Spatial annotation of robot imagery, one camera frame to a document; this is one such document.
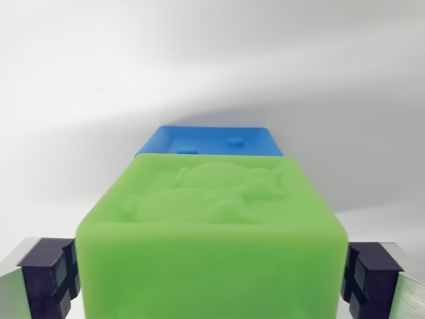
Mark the black padded gripper right finger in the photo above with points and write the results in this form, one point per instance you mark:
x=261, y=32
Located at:
x=382, y=282

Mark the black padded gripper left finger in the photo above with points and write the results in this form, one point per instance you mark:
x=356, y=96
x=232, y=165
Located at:
x=40, y=282

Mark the blue embossed plastic cube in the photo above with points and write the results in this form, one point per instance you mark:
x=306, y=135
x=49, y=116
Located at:
x=212, y=139

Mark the green embossed plastic cube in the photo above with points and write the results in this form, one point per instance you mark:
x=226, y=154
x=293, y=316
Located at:
x=212, y=259

